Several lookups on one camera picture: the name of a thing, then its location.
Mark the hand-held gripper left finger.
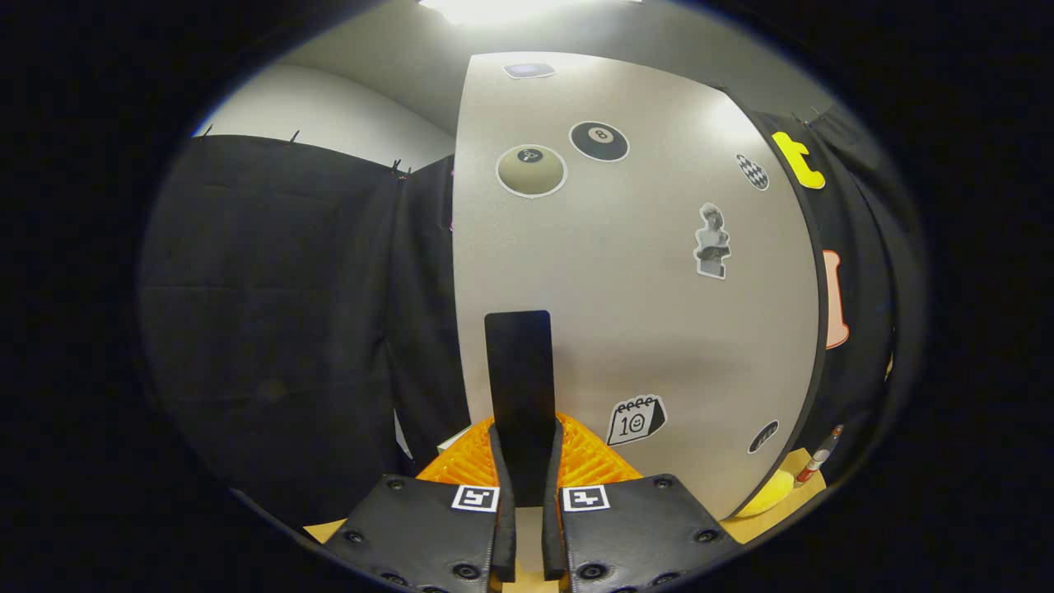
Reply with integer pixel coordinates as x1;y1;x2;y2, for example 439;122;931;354
317;416;518;593

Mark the small bottle with red label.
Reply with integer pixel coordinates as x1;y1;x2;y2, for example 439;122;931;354
795;424;845;487

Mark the light grey shoe cabinet door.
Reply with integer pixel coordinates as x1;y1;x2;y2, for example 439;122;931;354
451;51;824;521

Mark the black backdrop cloth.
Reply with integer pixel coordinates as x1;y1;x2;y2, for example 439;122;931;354
138;82;923;528

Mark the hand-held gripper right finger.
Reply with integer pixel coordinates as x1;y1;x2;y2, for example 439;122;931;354
541;414;742;593

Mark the dark grey shoe cabinet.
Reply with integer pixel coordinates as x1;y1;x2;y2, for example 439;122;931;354
723;85;829;521

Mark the black cabinet door handle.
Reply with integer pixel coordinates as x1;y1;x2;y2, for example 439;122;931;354
484;311;554;507

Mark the yellow plush toy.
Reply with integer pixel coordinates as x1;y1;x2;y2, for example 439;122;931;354
733;469;795;520

